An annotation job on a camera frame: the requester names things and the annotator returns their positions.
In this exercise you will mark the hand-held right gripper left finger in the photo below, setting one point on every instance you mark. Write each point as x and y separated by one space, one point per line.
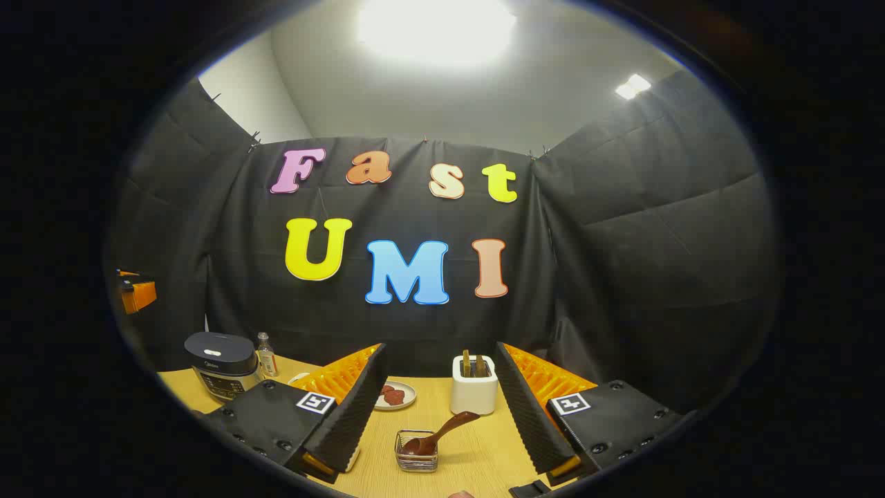
352 408

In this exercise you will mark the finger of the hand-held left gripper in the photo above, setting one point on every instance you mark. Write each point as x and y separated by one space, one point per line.
138 297

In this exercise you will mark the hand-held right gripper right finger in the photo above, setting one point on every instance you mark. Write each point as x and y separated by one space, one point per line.
529 415

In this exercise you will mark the brown wooden spoon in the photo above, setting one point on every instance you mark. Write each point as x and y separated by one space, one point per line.
442 432

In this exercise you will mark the grey rice cooker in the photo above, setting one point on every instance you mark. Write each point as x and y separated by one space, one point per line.
221 360

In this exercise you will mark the white utensil holder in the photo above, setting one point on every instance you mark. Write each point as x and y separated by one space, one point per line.
473 394

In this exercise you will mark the round white plate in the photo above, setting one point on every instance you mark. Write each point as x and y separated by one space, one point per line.
411 394

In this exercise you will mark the white divided bean dish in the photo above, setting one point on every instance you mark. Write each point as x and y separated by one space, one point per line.
299 377

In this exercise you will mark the small clear glass bottle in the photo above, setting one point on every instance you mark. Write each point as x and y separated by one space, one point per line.
267 360

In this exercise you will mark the black backdrop cloth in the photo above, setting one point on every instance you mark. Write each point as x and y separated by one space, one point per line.
622 277

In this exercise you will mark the small ceiling light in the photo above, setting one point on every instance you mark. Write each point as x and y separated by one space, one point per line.
632 86

